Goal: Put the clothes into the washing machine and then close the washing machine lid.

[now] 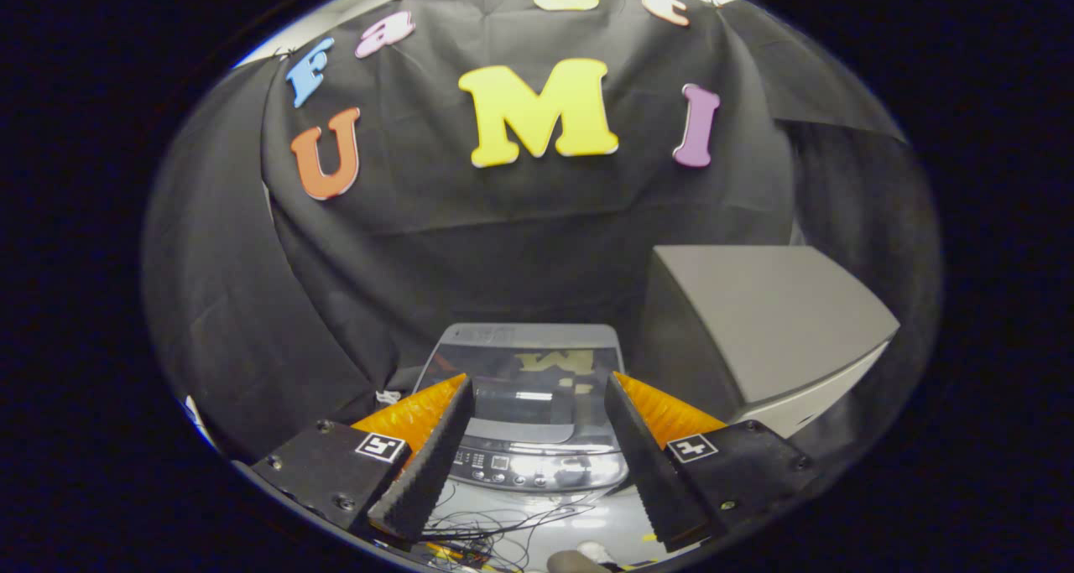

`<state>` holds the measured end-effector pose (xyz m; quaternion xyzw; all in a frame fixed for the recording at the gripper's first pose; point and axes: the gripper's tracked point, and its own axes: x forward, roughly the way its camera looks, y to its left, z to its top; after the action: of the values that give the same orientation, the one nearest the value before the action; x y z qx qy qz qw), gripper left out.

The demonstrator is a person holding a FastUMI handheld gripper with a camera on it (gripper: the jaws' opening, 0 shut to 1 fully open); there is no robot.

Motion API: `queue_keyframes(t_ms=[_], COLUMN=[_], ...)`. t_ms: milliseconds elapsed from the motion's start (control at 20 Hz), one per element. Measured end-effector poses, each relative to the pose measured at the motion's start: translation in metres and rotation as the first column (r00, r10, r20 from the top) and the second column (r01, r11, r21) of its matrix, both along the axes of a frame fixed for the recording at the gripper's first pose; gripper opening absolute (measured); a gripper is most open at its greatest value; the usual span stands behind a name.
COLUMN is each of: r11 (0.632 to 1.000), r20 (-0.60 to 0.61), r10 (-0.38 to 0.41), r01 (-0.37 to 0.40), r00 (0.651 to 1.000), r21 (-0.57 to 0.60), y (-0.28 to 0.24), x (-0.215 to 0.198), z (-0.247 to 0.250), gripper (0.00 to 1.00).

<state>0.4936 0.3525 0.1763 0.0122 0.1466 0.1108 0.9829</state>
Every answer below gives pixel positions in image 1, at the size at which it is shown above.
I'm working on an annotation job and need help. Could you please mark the grey washing machine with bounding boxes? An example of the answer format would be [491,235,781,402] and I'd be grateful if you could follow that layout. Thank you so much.
[411,323,630,495]

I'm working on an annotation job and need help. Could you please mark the person's brown shoe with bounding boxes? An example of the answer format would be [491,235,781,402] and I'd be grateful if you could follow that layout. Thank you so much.
[547,550,609,573]

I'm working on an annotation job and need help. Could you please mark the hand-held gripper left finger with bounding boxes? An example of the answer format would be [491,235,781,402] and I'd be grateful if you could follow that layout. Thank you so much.
[252,373,475,544]

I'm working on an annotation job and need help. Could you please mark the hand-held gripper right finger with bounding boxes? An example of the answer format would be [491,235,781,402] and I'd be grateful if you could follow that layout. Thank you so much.
[604,372,819,553]

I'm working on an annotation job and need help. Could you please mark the black floor cables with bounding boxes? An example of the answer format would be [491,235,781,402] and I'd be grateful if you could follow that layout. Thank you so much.
[420,489,605,570]

